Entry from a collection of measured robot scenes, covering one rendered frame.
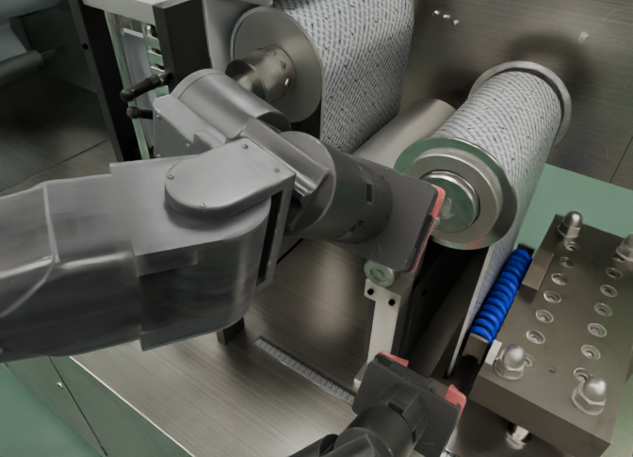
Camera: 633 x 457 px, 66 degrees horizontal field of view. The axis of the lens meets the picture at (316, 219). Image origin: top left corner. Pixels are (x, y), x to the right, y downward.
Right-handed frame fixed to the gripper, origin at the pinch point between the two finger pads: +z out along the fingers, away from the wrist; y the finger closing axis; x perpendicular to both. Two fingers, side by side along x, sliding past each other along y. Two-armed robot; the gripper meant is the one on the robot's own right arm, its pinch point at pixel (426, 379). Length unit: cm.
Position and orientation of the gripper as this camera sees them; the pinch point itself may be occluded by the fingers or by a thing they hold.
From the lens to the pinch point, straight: 63.2
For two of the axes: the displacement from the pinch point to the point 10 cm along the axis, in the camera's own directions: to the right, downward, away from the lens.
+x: 3.0, -9.3, -2.3
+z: 4.7, -0.7, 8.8
